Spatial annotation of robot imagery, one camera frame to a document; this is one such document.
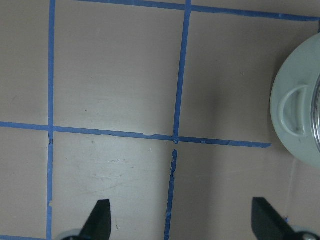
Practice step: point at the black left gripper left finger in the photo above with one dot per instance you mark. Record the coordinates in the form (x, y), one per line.
(98, 224)

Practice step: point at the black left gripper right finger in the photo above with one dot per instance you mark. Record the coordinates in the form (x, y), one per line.
(267, 224)

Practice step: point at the pale green steel pot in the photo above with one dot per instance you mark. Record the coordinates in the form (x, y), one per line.
(295, 102)

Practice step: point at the brown paper table cover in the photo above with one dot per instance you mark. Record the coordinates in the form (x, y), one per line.
(160, 106)

